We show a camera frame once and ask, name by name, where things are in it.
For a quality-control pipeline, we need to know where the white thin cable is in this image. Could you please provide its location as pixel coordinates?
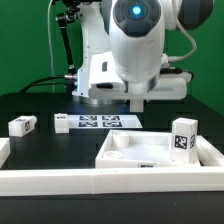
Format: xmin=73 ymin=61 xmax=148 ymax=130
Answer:
xmin=47 ymin=0 xmax=56 ymax=94

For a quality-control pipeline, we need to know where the white U-shaped obstacle fence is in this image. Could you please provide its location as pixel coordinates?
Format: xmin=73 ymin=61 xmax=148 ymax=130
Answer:
xmin=0 ymin=136 xmax=224 ymax=196

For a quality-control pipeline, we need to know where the white square tabletop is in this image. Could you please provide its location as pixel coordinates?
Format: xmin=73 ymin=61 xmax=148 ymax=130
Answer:
xmin=95 ymin=130 xmax=200 ymax=168

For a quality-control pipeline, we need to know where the black cable bundle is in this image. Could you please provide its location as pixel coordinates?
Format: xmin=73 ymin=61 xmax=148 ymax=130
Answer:
xmin=18 ymin=75 xmax=79 ymax=94

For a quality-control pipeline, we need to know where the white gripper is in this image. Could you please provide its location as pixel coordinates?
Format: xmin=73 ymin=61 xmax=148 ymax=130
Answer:
xmin=88 ymin=52 xmax=193 ymax=112

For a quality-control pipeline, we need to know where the white marker base plate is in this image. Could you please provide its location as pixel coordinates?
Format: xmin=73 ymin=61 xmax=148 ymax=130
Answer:
xmin=54 ymin=113 xmax=142 ymax=133

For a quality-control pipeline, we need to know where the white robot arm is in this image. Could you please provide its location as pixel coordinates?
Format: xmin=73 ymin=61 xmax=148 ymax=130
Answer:
xmin=54 ymin=0 xmax=214 ymax=112

